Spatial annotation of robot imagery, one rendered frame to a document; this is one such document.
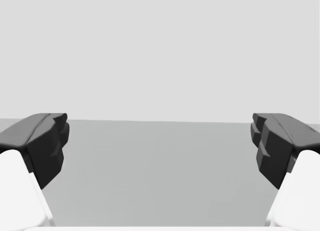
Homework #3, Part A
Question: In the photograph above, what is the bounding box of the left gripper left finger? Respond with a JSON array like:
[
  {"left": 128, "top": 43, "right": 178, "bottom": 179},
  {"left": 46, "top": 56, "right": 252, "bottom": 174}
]
[{"left": 0, "top": 112, "right": 71, "bottom": 228}]

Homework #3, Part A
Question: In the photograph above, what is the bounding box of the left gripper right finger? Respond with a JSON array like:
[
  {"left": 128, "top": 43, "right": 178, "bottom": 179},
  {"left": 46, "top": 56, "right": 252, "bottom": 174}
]
[{"left": 250, "top": 112, "right": 320, "bottom": 228}]

